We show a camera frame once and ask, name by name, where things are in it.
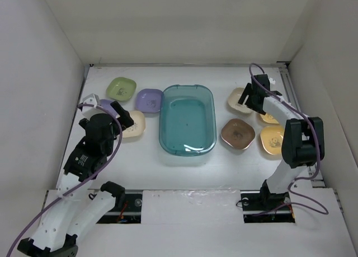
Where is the cream plate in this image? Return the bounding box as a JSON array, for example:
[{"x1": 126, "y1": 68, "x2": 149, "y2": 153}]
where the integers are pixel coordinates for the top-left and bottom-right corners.
[
  {"x1": 227, "y1": 87, "x2": 253, "y2": 114},
  {"x1": 123, "y1": 110, "x2": 146, "y2": 138}
]

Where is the brown square plate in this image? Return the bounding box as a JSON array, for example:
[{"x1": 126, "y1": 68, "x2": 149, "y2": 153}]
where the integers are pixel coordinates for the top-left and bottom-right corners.
[{"x1": 220, "y1": 119, "x2": 256, "y2": 150}]

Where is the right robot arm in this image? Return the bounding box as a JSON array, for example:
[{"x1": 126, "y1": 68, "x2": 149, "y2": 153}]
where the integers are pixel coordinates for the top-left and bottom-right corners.
[{"x1": 238, "y1": 74, "x2": 325, "y2": 216}]

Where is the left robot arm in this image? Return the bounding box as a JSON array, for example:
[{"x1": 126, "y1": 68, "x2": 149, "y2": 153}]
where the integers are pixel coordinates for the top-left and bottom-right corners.
[{"x1": 11, "y1": 101, "x2": 134, "y2": 256}]

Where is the teal transparent plastic bin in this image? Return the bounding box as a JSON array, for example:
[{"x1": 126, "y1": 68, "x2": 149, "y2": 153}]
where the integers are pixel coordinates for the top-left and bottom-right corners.
[{"x1": 159, "y1": 85, "x2": 216, "y2": 157}]

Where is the purple square plate left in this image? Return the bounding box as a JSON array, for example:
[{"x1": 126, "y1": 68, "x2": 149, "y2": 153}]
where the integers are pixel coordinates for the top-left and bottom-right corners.
[{"x1": 100, "y1": 99, "x2": 118, "y2": 116}]

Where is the purple square plate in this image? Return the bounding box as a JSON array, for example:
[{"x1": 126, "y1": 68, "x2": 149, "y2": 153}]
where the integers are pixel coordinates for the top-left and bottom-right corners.
[
  {"x1": 100, "y1": 99, "x2": 118, "y2": 116},
  {"x1": 135, "y1": 88, "x2": 163, "y2": 113}
]

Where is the green square plate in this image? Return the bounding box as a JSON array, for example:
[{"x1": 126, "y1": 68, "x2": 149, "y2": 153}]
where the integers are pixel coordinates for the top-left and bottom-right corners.
[{"x1": 106, "y1": 77, "x2": 136, "y2": 102}]

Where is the yellow plate far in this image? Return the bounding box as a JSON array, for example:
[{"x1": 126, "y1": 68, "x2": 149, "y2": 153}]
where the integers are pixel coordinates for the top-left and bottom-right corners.
[{"x1": 260, "y1": 113, "x2": 279, "y2": 125}]

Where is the yellow plate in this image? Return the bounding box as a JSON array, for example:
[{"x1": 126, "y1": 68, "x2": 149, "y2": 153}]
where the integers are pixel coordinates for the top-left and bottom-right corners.
[
  {"x1": 260, "y1": 125, "x2": 284, "y2": 159},
  {"x1": 260, "y1": 113, "x2": 279, "y2": 125}
]

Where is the purple square plate right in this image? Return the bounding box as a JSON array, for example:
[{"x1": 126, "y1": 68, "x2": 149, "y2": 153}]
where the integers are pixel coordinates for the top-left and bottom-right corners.
[{"x1": 135, "y1": 88, "x2": 163, "y2": 113}]

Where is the yellow plate near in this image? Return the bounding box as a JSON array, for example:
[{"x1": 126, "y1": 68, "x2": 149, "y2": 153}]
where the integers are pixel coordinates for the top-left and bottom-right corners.
[{"x1": 260, "y1": 125, "x2": 284, "y2": 159}]

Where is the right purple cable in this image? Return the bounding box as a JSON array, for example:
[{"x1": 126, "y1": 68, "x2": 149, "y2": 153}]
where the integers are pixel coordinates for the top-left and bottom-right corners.
[{"x1": 248, "y1": 62, "x2": 329, "y2": 216}]

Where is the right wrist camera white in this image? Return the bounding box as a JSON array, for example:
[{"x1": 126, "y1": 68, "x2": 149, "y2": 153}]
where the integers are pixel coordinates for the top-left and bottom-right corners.
[{"x1": 268, "y1": 77, "x2": 276, "y2": 85}]

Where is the front mounting rail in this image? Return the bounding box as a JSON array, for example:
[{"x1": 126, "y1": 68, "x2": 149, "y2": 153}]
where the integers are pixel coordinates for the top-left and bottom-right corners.
[{"x1": 98, "y1": 190, "x2": 295, "y2": 225}]

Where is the aluminium rail right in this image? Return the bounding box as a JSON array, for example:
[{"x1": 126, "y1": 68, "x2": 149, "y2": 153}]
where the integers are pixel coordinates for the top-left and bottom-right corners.
[{"x1": 279, "y1": 65, "x2": 327, "y2": 188}]

